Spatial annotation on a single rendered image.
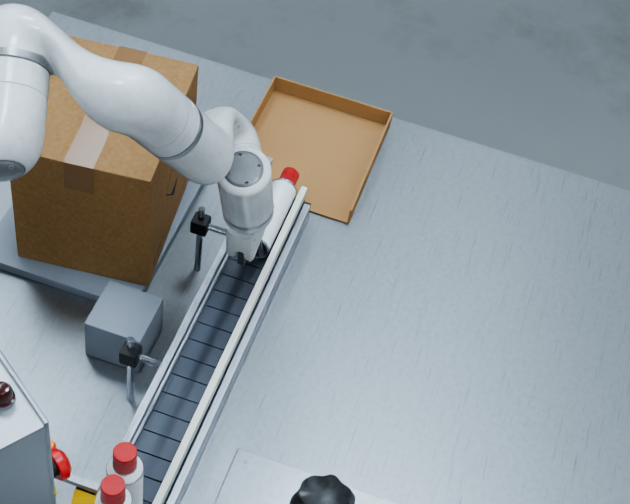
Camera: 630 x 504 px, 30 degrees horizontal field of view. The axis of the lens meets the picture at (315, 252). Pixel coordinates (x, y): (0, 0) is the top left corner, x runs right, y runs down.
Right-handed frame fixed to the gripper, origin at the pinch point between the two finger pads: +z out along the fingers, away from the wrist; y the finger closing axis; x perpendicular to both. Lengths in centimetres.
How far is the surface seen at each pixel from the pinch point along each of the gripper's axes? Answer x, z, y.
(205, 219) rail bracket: -8.7, -4.1, -0.7
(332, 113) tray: 1, 26, -43
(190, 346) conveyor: -3.1, -2.4, 21.1
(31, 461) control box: 0, -73, 56
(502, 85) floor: 32, 148, -134
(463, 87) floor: 20, 146, -128
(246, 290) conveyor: 1.4, 2.7, 7.1
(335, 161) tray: 5.6, 21.3, -30.5
